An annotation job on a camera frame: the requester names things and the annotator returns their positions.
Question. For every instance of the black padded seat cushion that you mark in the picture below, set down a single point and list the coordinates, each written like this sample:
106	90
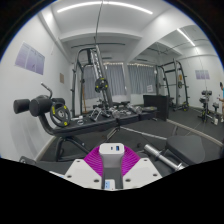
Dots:
186	148

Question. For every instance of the small brown wall sign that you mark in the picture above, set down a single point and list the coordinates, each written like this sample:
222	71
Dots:
62	78

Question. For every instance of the white charger block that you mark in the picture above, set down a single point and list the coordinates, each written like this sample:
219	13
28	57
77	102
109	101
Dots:
111	155

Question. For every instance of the ceiling light tube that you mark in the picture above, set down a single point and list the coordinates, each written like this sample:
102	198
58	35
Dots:
103	3
186	36

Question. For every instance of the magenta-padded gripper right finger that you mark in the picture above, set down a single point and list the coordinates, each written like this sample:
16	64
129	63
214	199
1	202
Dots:
143	171

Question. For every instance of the small black pad with knob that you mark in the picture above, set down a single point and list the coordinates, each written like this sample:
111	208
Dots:
26	160

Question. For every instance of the silver barbell bar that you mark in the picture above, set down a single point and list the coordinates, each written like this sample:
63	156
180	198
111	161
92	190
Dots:
163	158

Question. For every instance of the black weight bench with rollers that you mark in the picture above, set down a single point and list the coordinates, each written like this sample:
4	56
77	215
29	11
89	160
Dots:
96	125

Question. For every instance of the black exercise machine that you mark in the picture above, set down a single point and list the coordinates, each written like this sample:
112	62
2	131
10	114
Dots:
206	106

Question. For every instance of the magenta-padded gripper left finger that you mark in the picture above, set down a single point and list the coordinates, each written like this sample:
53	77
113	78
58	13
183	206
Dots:
80	171

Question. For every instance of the large purple wall poster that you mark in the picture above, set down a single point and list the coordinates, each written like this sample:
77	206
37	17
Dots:
30	58

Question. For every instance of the grey window curtain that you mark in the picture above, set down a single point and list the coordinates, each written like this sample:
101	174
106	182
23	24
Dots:
116	80
140	78

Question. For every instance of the small purple wall poster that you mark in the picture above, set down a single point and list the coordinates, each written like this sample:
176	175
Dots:
202	74

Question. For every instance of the black box cabinet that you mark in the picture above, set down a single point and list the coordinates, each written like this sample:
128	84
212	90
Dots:
156	106

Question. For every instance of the black yellow weight plate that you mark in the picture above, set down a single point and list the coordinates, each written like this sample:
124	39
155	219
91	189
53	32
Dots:
98	85
55	116

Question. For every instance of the white paper sign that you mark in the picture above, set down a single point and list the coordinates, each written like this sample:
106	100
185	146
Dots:
149	88

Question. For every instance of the group of dumbbells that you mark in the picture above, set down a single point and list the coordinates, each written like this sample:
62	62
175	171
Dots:
118	111

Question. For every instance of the black squat rack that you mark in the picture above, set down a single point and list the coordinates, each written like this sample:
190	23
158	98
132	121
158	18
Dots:
175	76

